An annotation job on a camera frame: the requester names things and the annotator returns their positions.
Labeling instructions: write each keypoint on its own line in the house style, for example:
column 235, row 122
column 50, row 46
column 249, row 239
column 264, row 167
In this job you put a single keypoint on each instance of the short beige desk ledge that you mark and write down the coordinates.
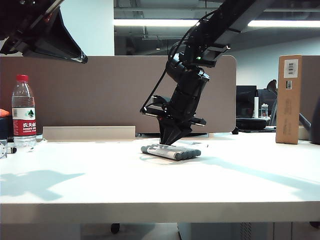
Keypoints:
column 303, row 133

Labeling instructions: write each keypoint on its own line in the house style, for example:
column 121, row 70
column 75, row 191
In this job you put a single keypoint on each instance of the silver metal block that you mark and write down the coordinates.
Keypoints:
column 3, row 150

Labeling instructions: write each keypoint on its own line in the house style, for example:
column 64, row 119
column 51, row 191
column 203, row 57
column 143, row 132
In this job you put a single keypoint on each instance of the white cylinder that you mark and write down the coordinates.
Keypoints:
column 256, row 107

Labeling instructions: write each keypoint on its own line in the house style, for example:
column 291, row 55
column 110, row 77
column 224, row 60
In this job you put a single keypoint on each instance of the small glass jar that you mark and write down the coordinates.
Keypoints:
column 265, row 111

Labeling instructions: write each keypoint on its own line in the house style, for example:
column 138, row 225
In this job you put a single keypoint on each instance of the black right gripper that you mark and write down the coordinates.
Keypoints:
column 182, row 121

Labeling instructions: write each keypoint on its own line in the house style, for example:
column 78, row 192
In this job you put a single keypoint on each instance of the tall brown cardboard box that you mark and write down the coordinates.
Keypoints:
column 288, row 105

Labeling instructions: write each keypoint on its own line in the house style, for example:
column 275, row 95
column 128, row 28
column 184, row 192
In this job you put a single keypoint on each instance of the water bottle with red label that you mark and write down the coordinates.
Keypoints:
column 24, row 120

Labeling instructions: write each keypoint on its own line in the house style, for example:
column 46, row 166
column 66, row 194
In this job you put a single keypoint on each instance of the black divider clamp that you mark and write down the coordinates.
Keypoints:
column 235, row 131

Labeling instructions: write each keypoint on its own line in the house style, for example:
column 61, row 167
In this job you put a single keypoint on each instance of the wide brown desk divider panel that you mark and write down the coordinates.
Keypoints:
column 100, row 95

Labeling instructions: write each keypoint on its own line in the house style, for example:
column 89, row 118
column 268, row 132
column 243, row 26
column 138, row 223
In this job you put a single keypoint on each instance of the large black computer monitor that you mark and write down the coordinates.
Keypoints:
column 246, row 100

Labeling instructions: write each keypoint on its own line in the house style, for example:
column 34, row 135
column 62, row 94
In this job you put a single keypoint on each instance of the small black computer monitor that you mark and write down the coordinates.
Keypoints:
column 265, row 97

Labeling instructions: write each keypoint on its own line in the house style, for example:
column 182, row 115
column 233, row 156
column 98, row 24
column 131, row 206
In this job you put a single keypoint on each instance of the black round cushion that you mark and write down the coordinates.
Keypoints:
column 250, row 123

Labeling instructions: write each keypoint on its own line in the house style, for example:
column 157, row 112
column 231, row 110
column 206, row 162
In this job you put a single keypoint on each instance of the black caster wheel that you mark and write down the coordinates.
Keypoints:
column 115, row 228

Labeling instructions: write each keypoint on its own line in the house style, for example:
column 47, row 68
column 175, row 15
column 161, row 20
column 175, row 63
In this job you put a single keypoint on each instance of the narrow brown desk divider panel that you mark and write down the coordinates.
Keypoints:
column 311, row 75

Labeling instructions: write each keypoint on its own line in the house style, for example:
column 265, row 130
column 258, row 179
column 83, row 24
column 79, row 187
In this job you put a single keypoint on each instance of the long beige desk ledge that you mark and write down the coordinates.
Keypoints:
column 87, row 133

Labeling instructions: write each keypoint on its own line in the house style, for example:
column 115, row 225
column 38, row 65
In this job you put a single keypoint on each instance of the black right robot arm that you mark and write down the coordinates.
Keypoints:
column 190, row 87

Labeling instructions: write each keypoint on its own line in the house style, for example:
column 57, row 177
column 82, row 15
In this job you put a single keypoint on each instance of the long ceiling light strip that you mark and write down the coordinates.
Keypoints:
column 150, row 23

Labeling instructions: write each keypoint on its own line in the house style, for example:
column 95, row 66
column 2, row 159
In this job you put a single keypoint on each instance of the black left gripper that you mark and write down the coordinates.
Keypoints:
column 30, row 32

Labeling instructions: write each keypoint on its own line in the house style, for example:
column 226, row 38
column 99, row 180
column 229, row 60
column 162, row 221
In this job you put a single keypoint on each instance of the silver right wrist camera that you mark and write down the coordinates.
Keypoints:
column 160, row 101

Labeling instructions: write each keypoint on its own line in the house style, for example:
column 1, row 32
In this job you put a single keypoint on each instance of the dark blue object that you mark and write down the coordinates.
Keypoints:
column 5, row 128

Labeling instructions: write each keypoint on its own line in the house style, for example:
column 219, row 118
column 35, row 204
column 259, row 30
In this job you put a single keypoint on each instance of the clear plastic marker packaging box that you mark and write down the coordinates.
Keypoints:
column 198, row 144

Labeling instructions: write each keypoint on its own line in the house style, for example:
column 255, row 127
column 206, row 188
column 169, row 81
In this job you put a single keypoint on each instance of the orange object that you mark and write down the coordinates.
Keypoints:
column 4, row 112

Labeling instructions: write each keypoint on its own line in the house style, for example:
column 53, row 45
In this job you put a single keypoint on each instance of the black office chair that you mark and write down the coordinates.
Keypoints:
column 272, row 87

